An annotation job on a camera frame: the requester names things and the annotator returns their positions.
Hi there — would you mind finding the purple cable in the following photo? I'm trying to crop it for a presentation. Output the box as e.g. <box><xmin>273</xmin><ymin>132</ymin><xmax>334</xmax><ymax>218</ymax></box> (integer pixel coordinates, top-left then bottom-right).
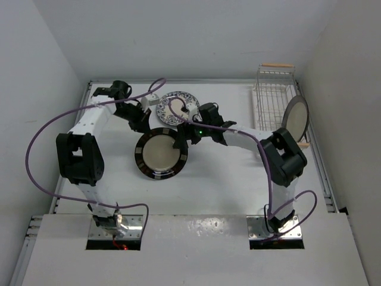
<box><xmin>25</xmin><ymin>77</ymin><xmax>167</xmax><ymax>236</ymax></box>
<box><xmin>168</xmin><ymin>97</ymin><xmax>318</xmax><ymax>239</ymax></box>

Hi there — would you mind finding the metal base plate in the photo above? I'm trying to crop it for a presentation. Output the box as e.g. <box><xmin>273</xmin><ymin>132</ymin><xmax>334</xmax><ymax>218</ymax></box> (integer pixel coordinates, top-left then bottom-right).
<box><xmin>88</xmin><ymin>214</ymin><xmax>143</xmax><ymax>241</ymax></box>
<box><xmin>246</xmin><ymin>215</ymin><xmax>302</xmax><ymax>240</ymax></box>

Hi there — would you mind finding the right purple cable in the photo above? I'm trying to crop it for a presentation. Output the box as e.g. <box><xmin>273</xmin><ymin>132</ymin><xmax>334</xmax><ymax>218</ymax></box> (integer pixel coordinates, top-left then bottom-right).
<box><xmin>168</xmin><ymin>97</ymin><xmax>318</xmax><ymax>239</ymax></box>

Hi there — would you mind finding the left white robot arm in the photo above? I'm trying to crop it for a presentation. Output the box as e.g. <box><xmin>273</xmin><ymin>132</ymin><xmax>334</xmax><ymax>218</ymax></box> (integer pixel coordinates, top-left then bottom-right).
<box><xmin>56</xmin><ymin>80</ymin><xmax>151</xmax><ymax>238</ymax></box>

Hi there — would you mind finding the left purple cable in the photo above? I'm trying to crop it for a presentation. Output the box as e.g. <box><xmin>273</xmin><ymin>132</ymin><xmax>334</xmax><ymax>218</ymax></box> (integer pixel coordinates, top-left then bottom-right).
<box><xmin>25</xmin><ymin>77</ymin><xmax>167</xmax><ymax>236</ymax></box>

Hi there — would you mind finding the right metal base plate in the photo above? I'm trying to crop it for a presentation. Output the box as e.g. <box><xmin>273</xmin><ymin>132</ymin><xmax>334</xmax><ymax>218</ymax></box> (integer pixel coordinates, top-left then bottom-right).
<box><xmin>246</xmin><ymin>215</ymin><xmax>302</xmax><ymax>240</ymax></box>

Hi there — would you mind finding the dark rim patterned plate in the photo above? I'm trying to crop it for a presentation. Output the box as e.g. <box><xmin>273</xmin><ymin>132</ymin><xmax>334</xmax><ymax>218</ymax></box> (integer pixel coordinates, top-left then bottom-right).
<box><xmin>134</xmin><ymin>128</ymin><xmax>188</xmax><ymax>180</ymax></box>

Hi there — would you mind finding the metallic rim cream plate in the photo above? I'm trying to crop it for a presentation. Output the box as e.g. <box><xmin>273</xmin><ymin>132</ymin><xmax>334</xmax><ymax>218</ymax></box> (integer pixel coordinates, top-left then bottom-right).
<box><xmin>282</xmin><ymin>95</ymin><xmax>310</xmax><ymax>142</ymax></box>

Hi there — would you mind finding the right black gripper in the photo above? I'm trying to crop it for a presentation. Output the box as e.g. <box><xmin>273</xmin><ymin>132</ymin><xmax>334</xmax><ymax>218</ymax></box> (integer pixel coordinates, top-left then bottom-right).
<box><xmin>174</xmin><ymin>114</ymin><xmax>213</xmax><ymax>150</ymax></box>

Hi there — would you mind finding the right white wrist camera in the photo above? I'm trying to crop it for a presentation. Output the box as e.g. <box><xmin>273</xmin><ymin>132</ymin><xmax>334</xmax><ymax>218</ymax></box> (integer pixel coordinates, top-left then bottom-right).
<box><xmin>180</xmin><ymin>104</ymin><xmax>199</xmax><ymax>122</ymax></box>

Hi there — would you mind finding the blue floral plate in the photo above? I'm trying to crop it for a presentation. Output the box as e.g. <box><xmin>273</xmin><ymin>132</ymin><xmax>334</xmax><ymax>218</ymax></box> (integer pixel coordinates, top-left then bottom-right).
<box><xmin>156</xmin><ymin>91</ymin><xmax>200</xmax><ymax>126</ymax></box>

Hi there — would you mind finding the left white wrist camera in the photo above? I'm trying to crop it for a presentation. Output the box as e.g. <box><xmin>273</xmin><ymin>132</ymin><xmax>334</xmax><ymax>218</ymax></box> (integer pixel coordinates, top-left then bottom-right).
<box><xmin>140</xmin><ymin>93</ymin><xmax>160</xmax><ymax>110</ymax></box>

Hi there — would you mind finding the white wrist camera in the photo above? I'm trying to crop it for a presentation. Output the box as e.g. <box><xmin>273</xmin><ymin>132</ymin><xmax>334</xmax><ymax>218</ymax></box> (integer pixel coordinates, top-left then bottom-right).
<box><xmin>140</xmin><ymin>93</ymin><xmax>160</xmax><ymax>110</ymax></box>
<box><xmin>180</xmin><ymin>104</ymin><xmax>199</xmax><ymax>122</ymax></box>

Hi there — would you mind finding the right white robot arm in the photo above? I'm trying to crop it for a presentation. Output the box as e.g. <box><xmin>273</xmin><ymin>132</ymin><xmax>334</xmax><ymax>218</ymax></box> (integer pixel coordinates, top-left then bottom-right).
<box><xmin>173</xmin><ymin>102</ymin><xmax>307</xmax><ymax>234</ymax></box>

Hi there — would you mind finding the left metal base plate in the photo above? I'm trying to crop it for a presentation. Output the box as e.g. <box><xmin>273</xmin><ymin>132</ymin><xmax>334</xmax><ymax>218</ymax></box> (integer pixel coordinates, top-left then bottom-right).
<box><xmin>88</xmin><ymin>214</ymin><xmax>143</xmax><ymax>241</ymax></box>

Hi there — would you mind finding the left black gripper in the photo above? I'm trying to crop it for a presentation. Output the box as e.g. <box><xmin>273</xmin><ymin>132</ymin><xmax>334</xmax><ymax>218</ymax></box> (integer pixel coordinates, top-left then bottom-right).
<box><xmin>113</xmin><ymin>101</ymin><xmax>151</xmax><ymax>134</ymax></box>

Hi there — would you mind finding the aluminium table frame rail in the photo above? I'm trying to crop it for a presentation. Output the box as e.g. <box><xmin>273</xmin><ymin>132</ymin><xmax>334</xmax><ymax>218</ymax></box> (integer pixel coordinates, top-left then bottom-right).
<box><xmin>1</xmin><ymin>80</ymin><xmax>89</xmax><ymax>285</ymax></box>

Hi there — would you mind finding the white wire dish rack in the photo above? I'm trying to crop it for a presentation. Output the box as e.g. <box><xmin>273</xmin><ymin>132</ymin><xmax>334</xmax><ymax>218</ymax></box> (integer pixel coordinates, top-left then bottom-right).
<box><xmin>252</xmin><ymin>63</ymin><xmax>310</xmax><ymax>149</ymax></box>

